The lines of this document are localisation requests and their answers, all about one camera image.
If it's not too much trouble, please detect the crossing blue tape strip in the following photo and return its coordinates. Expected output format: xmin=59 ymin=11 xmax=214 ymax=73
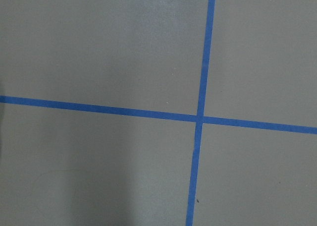
xmin=0 ymin=95 xmax=317 ymax=135

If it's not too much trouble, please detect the long blue tape strip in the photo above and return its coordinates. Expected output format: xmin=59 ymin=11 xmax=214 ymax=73
xmin=185 ymin=0 xmax=215 ymax=226

